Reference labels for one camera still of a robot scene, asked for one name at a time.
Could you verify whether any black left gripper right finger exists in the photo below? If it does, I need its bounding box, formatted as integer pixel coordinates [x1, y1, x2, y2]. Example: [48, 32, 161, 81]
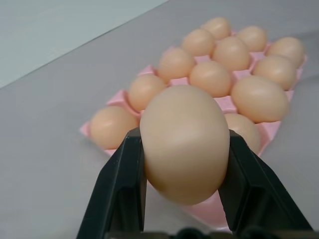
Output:
[218, 129, 315, 239]

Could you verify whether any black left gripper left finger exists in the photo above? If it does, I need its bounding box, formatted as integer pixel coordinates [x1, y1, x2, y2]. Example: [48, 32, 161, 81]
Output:
[76, 127, 148, 239]

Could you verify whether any tan egg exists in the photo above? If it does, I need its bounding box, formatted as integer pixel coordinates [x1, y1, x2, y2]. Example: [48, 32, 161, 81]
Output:
[129, 74, 167, 112]
[265, 37, 306, 68]
[181, 28, 215, 57]
[139, 85, 230, 206]
[200, 17, 232, 40]
[236, 26, 268, 52]
[212, 36, 250, 72]
[252, 55, 298, 91]
[189, 61, 232, 98]
[157, 47, 195, 85]
[90, 106, 139, 150]
[224, 113, 261, 157]
[231, 75, 290, 123]

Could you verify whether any pink egg tray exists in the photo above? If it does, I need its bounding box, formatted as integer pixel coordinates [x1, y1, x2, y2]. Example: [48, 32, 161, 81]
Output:
[79, 30, 309, 230]

